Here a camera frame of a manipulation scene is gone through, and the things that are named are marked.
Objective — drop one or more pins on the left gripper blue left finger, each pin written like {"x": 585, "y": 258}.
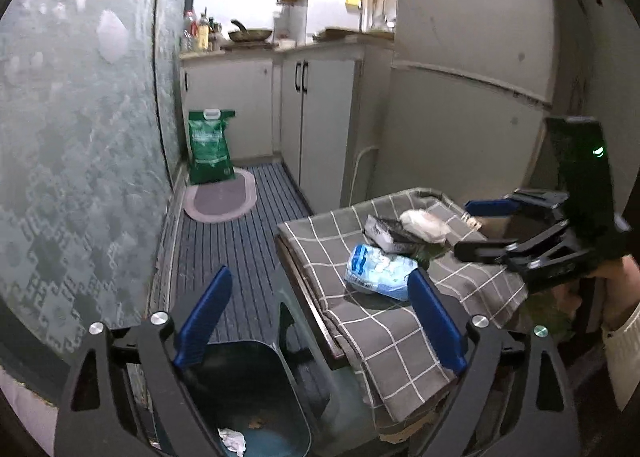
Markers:
{"x": 196, "y": 315}

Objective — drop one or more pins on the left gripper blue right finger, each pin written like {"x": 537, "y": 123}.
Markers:
{"x": 442, "y": 320}

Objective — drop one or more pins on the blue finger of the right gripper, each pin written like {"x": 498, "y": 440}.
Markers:
{"x": 488, "y": 251}
{"x": 493, "y": 207}

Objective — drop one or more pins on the white plastic bag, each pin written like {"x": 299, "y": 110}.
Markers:
{"x": 425, "y": 226}

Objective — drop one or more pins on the black tissue pack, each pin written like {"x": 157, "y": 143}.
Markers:
{"x": 390, "y": 236}

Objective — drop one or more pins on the blue white plastic wrapper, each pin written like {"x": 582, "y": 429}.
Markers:
{"x": 371, "y": 270}

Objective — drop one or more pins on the white tissue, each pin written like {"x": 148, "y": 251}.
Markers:
{"x": 233, "y": 441}

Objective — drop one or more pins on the white sleeve forearm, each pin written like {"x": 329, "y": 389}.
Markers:
{"x": 622, "y": 351}

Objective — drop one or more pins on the teal plastic trash bin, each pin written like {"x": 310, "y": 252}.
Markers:
{"x": 242, "y": 386}

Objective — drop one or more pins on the white kitchen cabinet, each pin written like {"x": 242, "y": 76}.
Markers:
{"x": 317, "y": 108}

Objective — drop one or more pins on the person right hand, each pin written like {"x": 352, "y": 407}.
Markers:
{"x": 622, "y": 290}

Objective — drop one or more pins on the grey checked tablecloth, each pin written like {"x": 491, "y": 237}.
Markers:
{"x": 361, "y": 294}

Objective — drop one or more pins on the silver refrigerator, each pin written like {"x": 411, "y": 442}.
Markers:
{"x": 470, "y": 82}

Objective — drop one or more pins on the blue striped floor mat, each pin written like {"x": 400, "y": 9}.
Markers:
{"x": 191, "y": 252}

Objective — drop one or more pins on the oval grey pink mat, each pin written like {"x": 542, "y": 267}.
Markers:
{"x": 221, "y": 202}

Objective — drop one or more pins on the green rice bag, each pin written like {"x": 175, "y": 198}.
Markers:
{"x": 210, "y": 160}

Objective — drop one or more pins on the wooden cutting board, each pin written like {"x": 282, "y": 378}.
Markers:
{"x": 335, "y": 34}

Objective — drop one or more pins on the frying pan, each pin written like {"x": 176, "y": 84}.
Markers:
{"x": 243, "y": 35}

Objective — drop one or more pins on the condiment bottles group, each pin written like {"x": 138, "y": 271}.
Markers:
{"x": 200, "y": 33}

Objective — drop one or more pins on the frosted patterned sliding door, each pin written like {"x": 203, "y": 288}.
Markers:
{"x": 90, "y": 150}

